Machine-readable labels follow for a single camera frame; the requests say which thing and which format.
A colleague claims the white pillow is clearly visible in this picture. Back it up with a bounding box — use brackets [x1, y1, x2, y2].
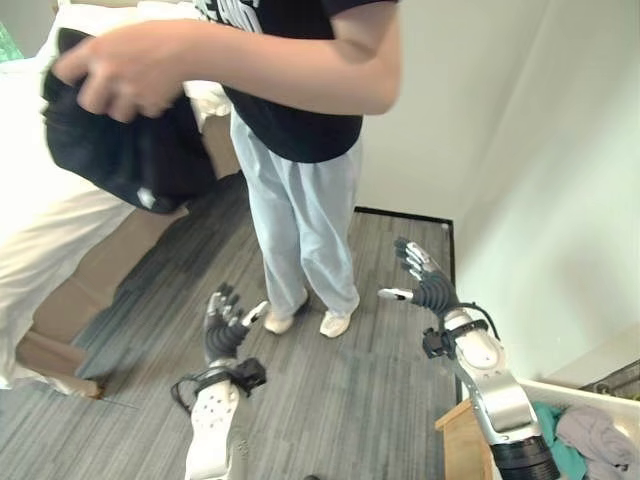
[182, 78, 234, 132]

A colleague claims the teal cloth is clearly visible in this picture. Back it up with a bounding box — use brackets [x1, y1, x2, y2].
[530, 401, 587, 480]

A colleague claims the white laundry basket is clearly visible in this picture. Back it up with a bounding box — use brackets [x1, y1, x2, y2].
[514, 377, 640, 480]

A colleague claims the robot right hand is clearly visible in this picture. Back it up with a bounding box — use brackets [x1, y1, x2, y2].
[377, 238, 461, 316]

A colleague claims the wooden bedside cabinet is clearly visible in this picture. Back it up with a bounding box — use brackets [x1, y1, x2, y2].
[433, 396, 497, 480]

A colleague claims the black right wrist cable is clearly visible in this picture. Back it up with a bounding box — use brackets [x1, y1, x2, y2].
[460, 301, 502, 342]

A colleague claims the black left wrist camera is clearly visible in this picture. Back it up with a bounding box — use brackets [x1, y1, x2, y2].
[233, 357, 268, 399]

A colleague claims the white bed mattress sheet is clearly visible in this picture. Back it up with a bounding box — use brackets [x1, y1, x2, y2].
[0, 0, 144, 392]

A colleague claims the grey cloth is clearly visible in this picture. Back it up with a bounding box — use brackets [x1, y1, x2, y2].
[555, 403, 637, 475]

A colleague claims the person's hand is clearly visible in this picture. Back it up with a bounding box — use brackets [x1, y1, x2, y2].
[52, 33, 187, 122]

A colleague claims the person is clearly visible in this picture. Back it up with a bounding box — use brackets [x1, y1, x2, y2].
[52, 0, 404, 339]

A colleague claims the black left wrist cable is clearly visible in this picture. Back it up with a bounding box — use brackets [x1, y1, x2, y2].
[171, 370, 202, 417]

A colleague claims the tan bed frame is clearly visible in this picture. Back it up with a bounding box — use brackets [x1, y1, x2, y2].
[14, 114, 247, 401]

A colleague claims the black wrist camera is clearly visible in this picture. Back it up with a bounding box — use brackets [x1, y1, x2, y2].
[233, 357, 268, 399]
[421, 327, 454, 360]

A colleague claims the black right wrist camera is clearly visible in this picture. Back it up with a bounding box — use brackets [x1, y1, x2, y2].
[421, 327, 454, 360]

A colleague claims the green patterned item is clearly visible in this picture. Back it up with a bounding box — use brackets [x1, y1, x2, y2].
[0, 20, 25, 65]

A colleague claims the black garment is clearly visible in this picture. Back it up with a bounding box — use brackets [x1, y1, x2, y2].
[38, 27, 219, 217]

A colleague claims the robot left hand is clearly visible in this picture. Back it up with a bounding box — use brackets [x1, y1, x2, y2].
[203, 282, 270, 366]

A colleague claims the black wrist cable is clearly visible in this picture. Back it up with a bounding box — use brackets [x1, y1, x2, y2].
[171, 370, 202, 417]
[460, 301, 502, 342]

